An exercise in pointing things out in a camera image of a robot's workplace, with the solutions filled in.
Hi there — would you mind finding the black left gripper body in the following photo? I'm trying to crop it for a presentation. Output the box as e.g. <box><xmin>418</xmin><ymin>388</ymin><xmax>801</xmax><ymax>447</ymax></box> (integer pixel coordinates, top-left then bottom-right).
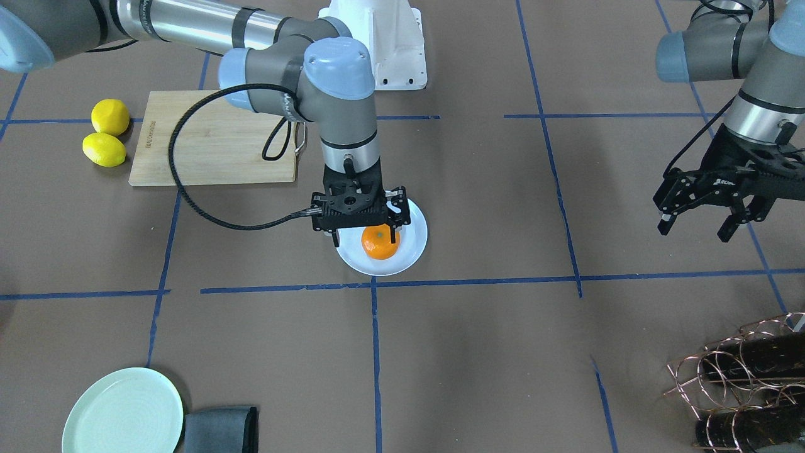
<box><xmin>653</xmin><ymin>125</ymin><xmax>803</xmax><ymax>218</ymax></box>

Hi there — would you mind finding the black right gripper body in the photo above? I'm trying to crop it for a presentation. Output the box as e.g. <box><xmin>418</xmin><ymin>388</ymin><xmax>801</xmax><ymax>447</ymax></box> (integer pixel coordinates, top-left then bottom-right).
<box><xmin>311</xmin><ymin>161</ymin><xmax>411</xmax><ymax>234</ymax></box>

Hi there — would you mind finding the orange fruit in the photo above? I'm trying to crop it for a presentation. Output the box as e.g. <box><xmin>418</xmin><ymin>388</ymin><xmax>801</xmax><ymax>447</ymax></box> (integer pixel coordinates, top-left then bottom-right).
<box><xmin>360</xmin><ymin>225</ymin><xmax>401</xmax><ymax>260</ymax></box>

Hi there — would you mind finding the light blue plate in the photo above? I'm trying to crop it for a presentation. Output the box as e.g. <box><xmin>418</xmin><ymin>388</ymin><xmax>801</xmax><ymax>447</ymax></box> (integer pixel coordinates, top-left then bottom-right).
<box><xmin>336</xmin><ymin>200</ymin><xmax>428</xmax><ymax>276</ymax></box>

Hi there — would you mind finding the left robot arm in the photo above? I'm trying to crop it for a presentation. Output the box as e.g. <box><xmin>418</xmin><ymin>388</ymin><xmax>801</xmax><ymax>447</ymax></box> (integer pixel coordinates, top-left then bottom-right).
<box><xmin>653</xmin><ymin>1</ymin><xmax>804</xmax><ymax>243</ymax></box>

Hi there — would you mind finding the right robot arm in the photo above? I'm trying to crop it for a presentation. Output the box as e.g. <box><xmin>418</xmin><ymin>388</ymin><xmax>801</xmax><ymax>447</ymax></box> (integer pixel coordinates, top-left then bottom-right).
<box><xmin>1</xmin><ymin>1</ymin><xmax>411</xmax><ymax>246</ymax></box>

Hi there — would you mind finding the light green plate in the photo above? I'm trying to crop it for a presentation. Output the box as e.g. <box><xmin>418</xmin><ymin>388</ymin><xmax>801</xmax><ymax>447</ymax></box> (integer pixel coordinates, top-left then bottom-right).
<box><xmin>61</xmin><ymin>367</ymin><xmax>184</xmax><ymax>452</ymax></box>

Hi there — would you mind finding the wooden cutting board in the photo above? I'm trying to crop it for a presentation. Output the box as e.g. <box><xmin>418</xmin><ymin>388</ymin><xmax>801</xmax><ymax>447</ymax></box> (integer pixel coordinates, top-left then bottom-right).
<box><xmin>129</xmin><ymin>90</ymin><xmax>297</xmax><ymax>187</ymax></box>

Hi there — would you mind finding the dark wine bottle upper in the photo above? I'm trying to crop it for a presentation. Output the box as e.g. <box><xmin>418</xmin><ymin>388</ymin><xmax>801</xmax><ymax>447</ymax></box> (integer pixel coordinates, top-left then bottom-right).
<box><xmin>701</xmin><ymin>332</ymin><xmax>804</xmax><ymax>383</ymax></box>

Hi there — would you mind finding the dark wine bottle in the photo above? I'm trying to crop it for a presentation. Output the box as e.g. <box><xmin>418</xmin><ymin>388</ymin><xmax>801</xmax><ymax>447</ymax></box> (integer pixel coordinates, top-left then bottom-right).
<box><xmin>701</xmin><ymin>332</ymin><xmax>804</xmax><ymax>383</ymax></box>
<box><xmin>695</xmin><ymin>404</ymin><xmax>804</xmax><ymax>452</ymax></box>

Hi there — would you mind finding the dark wine bottle middle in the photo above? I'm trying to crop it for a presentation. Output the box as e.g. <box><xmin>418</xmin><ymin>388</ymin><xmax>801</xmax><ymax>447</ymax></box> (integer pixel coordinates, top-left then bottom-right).
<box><xmin>695</xmin><ymin>404</ymin><xmax>804</xmax><ymax>452</ymax></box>

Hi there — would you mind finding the folded grey cloth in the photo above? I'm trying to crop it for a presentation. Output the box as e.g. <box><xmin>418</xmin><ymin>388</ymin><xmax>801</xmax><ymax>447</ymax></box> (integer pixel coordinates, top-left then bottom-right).
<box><xmin>183</xmin><ymin>405</ymin><xmax>259</xmax><ymax>452</ymax></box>

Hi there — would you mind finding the yellow lemon far side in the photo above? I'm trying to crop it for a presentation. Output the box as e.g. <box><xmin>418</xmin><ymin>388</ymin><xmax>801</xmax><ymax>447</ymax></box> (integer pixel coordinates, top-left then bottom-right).
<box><xmin>82</xmin><ymin>132</ymin><xmax>127</xmax><ymax>167</ymax></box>

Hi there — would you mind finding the yellow lemon near board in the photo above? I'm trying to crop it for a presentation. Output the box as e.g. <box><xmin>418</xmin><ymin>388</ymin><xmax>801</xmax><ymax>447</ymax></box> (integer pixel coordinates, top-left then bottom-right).
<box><xmin>90</xmin><ymin>98</ymin><xmax>131</xmax><ymax>137</ymax></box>

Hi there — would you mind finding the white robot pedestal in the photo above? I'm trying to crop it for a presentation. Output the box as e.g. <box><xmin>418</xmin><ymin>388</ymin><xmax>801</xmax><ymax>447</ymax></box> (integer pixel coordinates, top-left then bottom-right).
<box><xmin>318</xmin><ymin>1</ymin><xmax>428</xmax><ymax>91</ymax></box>

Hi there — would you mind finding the copper wire bottle rack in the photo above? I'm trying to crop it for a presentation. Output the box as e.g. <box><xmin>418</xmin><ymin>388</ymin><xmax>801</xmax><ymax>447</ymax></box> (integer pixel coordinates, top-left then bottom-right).
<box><xmin>666</xmin><ymin>312</ymin><xmax>804</xmax><ymax>452</ymax></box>

